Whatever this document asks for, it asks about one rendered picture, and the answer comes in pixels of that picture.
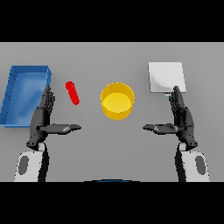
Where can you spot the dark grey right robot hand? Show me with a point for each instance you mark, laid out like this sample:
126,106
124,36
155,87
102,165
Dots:
184,119

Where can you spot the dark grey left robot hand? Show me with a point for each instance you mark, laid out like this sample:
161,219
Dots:
40,119

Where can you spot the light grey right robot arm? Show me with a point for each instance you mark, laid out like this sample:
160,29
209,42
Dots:
192,164

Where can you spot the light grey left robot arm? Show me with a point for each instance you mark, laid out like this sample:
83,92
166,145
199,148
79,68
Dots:
30,164

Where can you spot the red beaker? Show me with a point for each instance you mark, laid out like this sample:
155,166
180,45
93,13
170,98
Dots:
72,92

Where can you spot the pale square measuring scale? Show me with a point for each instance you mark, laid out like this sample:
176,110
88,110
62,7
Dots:
166,76

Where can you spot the yellow bowl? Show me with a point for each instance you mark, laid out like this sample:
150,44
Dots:
117,102

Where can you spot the blue tray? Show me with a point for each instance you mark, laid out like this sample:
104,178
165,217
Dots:
23,96

